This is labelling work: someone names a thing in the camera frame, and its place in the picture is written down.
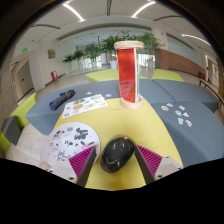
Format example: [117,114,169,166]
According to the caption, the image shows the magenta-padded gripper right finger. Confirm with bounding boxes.
[133,144,184,185]

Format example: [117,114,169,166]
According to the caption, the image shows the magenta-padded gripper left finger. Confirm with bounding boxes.
[45,145,99,188]

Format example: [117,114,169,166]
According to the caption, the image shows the black computer mouse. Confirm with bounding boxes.
[100,135,137,174]

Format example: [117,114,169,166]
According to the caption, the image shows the round white printed mouse pad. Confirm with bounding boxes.
[39,121,102,168]

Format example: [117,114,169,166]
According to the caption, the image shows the white sticker sheet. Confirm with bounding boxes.
[61,93,109,120]

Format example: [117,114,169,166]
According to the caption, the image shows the long grey upholstered bench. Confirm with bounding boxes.
[25,79,168,136]

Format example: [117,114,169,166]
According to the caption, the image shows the dark grey small seat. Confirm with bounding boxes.
[0,115,23,146]

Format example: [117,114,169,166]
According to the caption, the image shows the lime green corner seat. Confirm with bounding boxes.
[0,92,39,153]

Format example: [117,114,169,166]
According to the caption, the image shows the lime green upholstered bench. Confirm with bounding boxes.
[150,68,185,83]
[85,68,149,84]

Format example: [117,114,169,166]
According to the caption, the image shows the red lamp with wooden ends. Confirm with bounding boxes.
[113,40,145,110]

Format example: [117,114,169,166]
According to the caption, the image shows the grey door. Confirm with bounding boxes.
[14,61,34,96]

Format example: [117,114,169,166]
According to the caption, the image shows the row of potted plants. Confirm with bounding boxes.
[62,29,163,73]

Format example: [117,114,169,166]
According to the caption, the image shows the ceiling strip lights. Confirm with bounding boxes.
[61,0,213,48]

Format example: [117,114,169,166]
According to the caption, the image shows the gold wall plaque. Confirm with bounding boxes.
[47,48,57,60]

